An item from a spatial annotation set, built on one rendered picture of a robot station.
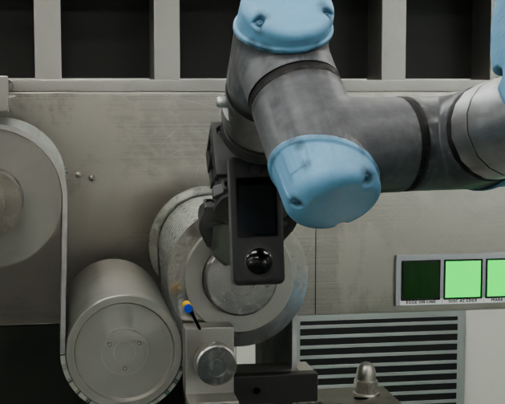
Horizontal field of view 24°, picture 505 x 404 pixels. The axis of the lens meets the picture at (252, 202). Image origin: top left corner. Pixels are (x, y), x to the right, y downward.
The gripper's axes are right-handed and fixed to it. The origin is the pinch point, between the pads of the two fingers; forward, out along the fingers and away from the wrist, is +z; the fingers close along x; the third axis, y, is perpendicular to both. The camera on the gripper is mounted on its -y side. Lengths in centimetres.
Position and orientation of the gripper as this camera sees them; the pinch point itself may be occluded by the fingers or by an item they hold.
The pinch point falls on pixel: (238, 262)
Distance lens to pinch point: 117.3
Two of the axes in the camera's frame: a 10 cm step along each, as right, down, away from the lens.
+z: -1.3, 5.6, 8.2
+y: -1.1, -8.3, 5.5
